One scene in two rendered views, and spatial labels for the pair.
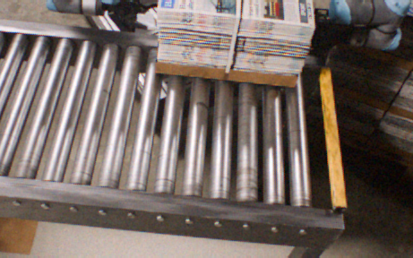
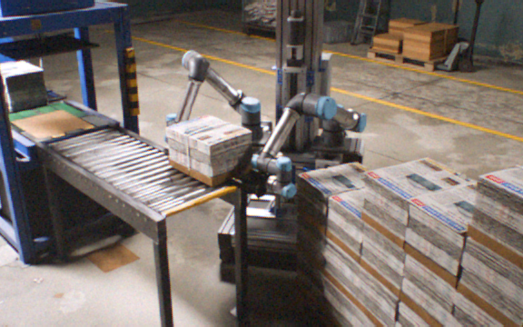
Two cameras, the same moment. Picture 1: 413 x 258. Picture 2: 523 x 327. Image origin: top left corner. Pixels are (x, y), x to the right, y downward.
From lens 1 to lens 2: 2.49 m
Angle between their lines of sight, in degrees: 48
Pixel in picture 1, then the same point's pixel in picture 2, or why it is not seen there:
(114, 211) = (100, 188)
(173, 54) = (173, 154)
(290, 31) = (202, 146)
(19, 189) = (83, 172)
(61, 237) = (124, 275)
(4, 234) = (105, 262)
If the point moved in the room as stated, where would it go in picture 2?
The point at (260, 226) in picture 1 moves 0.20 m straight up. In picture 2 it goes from (134, 210) to (130, 172)
